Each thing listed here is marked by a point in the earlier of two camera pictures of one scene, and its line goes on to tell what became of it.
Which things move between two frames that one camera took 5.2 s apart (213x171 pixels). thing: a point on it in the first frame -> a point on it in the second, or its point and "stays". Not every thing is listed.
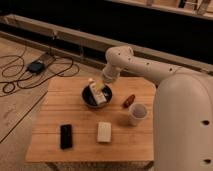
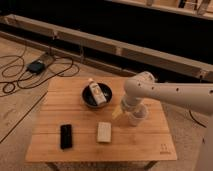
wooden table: x=68 y=131 stays
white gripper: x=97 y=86 -> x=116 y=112
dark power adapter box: x=36 y=67 stays
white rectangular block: x=104 y=132 stays
